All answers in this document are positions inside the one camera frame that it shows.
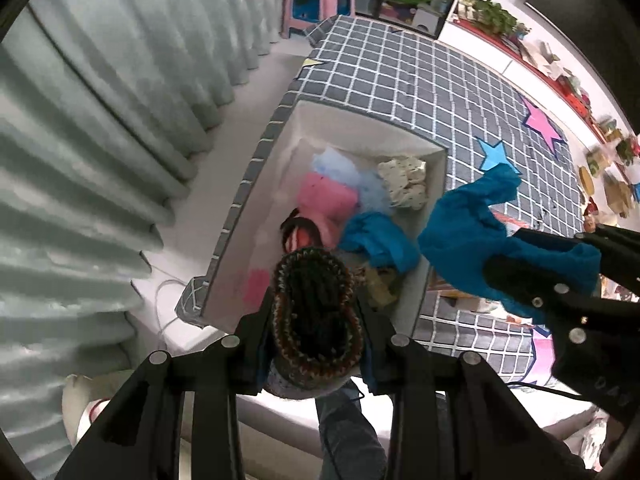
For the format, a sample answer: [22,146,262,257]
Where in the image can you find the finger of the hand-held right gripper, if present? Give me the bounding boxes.
[510,225,640,303]
[482,252,603,348]

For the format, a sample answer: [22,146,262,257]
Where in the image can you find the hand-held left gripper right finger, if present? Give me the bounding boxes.
[357,305,591,480]

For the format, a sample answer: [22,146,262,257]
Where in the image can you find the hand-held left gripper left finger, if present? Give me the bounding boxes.
[55,310,276,480]

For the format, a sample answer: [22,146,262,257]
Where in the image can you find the beige socks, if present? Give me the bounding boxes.
[362,267,403,308]

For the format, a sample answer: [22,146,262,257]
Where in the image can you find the pink sponge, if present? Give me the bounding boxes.
[297,172,360,251]
[245,267,273,306]

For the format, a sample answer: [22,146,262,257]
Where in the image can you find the red striped sock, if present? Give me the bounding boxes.
[280,207,323,256]

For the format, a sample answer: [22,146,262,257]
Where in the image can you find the light blue fluffy cloth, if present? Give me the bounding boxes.
[312,147,391,213]

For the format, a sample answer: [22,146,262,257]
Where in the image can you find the white storage box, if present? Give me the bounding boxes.
[202,100,448,336]

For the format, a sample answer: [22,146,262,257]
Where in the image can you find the floral tissue pack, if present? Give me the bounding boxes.
[427,280,501,313]

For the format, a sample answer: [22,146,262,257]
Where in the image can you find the gold lid jar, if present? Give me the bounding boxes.
[577,165,597,198]

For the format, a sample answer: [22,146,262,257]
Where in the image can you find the white pillow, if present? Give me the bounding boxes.
[60,372,116,448]

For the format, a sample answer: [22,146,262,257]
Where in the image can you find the grey checked star blanket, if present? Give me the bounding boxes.
[175,15,586,391]

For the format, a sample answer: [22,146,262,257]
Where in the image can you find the pale green curtain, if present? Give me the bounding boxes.
[0,0,296,461]

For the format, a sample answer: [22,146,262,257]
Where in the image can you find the pink plastic stool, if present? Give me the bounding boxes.
[281,0,357,41]

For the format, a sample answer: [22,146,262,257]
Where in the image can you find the black cable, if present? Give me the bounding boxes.
[507,380,591,401]

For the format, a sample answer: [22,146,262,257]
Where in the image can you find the white cable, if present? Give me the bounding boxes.
[152,265,193,351]

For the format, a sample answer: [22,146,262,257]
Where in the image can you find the red wall shelf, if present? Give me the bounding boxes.
[450,0,640,161]

